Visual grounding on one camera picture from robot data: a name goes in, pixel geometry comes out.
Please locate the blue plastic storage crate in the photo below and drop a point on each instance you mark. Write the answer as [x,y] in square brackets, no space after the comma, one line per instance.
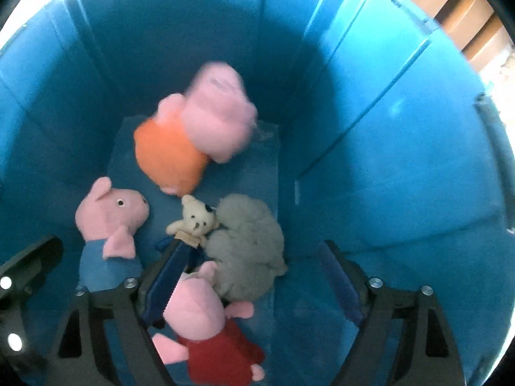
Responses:
[373,132]

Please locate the pig plush orange dress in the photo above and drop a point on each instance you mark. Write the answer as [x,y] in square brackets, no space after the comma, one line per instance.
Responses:
[213,120]

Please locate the pig plush blue shirt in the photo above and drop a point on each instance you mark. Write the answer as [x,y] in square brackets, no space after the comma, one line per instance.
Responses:
[108,219]

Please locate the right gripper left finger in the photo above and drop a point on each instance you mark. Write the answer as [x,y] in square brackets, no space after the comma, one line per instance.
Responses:
[80,354]

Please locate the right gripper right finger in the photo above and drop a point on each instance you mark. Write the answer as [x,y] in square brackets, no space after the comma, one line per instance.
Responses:
[426,354]

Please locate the pig plush red dress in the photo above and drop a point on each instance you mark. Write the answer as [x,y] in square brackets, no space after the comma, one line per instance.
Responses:
[208,338]

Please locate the small white bear blue dress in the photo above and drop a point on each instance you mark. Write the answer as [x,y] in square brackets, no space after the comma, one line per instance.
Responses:
[198,220]

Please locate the grey fluffy plush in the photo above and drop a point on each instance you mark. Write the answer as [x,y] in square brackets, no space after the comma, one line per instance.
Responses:
[248,248]

